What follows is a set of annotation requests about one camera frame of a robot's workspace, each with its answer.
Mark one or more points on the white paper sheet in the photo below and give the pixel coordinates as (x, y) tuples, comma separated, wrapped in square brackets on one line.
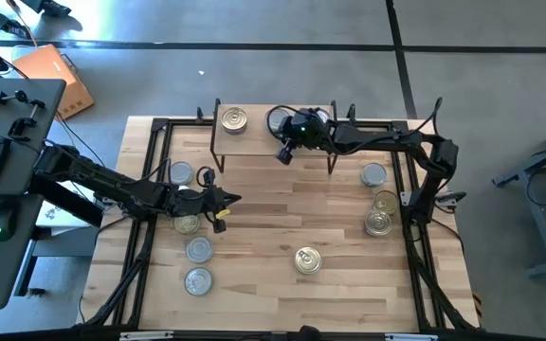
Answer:
[(60, 218)]

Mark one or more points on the green-labelled seafood can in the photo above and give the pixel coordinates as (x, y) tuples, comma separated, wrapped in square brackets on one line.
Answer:
[(373, 174)]

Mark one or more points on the plain silver-lidded seafood can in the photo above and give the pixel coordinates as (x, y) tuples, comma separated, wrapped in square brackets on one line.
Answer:
[(181, 173)]

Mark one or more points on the black desk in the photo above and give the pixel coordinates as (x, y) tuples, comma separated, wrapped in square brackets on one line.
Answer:
[(17, 123)]

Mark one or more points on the black table-edge clamp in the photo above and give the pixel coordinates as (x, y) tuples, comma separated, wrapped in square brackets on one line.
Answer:
[(351, 114), (200, 116)]

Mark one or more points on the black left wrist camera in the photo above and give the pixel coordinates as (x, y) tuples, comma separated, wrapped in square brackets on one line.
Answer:
[(220, 225)]

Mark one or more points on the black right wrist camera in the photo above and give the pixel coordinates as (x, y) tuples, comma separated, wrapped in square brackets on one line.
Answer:
[(286, 152)]

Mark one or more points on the orange case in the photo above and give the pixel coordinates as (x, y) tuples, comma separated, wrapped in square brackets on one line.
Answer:
[(55, 80)]

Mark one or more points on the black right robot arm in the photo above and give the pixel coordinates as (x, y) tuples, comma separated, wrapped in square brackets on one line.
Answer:
[(377, 138)]

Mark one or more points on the wooden shelf black metal legs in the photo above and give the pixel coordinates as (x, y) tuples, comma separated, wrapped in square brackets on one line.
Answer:
[(254, 142)]

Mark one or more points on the black desk support beam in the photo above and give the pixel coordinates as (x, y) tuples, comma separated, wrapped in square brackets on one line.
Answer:
[(69, 206)]

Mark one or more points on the black floor object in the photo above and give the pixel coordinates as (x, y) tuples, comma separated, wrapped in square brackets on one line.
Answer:
[(50, 7)]

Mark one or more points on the silver table bracket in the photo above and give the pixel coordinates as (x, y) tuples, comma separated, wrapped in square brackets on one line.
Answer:
[(410, 337), (145, 336)]

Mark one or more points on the blue pink-striped salmon can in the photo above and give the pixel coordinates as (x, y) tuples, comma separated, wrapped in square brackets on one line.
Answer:
[(233, 120), (378, 223)]

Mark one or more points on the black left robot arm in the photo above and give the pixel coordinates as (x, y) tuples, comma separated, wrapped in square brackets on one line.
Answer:
[(102, 182)]

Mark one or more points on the gold-lidded seafood can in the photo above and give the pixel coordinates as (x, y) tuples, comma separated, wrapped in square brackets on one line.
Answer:
[(187, 226), (308, 260), (387, 201)]

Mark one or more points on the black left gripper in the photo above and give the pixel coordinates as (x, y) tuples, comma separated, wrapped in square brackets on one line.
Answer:
[(192, 199)]

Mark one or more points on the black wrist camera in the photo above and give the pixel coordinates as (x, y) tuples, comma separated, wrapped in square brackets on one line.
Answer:
[(220, 225), (286, 152)]

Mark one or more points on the black computer mouse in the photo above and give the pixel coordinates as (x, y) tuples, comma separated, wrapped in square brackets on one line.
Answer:
[(4, 222)]

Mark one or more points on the black metal table frame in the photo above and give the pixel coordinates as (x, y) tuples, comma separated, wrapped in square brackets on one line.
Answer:
[(183, 123)]

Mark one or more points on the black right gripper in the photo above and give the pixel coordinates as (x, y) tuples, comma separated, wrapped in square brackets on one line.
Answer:
[(308, 130)]

